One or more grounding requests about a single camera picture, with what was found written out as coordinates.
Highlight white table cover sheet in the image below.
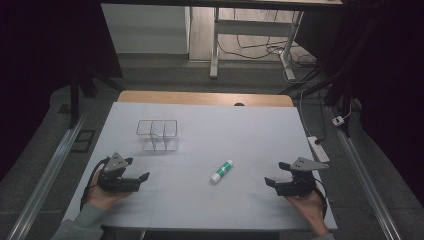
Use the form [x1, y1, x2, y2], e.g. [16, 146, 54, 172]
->
[62, 101, 338, 232]

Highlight clear organizer with wire rim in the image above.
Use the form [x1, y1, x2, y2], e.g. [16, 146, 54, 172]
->
[135, 119, 180, 152]

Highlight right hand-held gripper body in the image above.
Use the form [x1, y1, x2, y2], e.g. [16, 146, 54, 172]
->
[275, 156, 330, 198]

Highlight white desk frame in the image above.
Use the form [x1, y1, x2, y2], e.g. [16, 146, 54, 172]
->
[209, 6, 305, 82]

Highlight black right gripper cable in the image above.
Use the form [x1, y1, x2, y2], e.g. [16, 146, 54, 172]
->
[312, 177, 330, 222]

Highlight white power strip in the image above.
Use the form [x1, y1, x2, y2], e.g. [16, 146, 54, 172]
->
[307, 135, 331, 164]

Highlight black floor frame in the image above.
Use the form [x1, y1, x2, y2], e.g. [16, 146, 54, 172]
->
[70, 129, 97, 154]

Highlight black floor cables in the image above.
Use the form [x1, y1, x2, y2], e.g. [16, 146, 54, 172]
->
[217, 8, 318, 68]

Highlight white panel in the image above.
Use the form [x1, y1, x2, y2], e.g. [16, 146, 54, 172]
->
[100, 3, 192, 55]

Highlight green and white glue stick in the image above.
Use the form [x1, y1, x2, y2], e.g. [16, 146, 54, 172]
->
[209, 159, 234, 185]

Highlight person's right hand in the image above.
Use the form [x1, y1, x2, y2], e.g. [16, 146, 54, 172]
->
[284, 189, 330, 236]

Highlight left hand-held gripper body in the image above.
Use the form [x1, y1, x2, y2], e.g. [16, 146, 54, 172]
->
[96, 152, 141, 194]

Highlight aluminium rail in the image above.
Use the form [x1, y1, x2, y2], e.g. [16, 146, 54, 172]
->
[327, 105, 403, 240]
[5, 111, 88, 240]

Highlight wooden table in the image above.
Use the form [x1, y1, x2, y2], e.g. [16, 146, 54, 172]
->
[117, 89, 295, 108]

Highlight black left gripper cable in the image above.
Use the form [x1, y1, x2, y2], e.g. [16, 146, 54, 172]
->
[79, 156, 112, 212]

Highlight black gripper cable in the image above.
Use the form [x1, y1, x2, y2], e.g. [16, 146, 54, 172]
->
[312, 177, 330, 222]
[79, 156, 112, 212]

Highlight black metal stand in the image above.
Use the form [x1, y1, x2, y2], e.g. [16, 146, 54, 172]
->
[279, 19, 378, 138]
[67, 64, 125, 130]

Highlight person's left hand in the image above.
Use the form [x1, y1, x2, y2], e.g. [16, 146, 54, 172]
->
[87, 169, 133, 213]

